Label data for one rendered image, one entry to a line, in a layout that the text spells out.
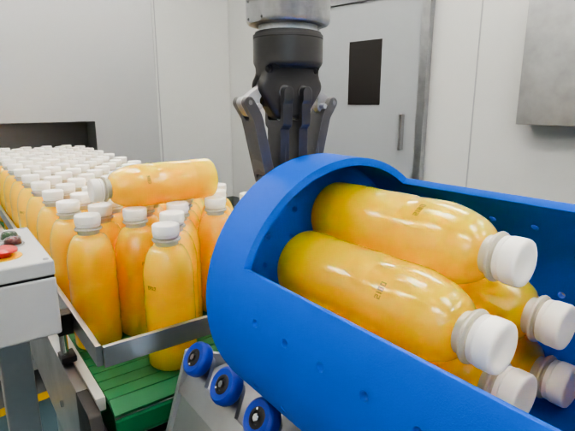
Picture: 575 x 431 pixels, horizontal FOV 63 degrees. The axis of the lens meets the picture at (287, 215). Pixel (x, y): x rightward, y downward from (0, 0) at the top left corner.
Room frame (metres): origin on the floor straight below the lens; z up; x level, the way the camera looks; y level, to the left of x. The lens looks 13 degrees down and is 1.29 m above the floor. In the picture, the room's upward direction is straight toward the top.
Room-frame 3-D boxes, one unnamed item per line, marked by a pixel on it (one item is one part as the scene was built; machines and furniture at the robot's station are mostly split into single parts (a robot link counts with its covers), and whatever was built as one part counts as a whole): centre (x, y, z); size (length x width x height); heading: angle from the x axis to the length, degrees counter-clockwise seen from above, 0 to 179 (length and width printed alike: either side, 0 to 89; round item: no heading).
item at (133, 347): (0.67, 0.08, 0.96); 0.40 x 0.01 x 0.03; 127
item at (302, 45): (0.53, 0.00, 1.32); 0.08 x 0.07 x 0.09; 127
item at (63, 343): (0.66, 0.34, 0.94); 0.03 x 0.02 x 0.08; 37
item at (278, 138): (0.52, 0.01, 1.25); 0.04 x 0.01 x 0.11; 37
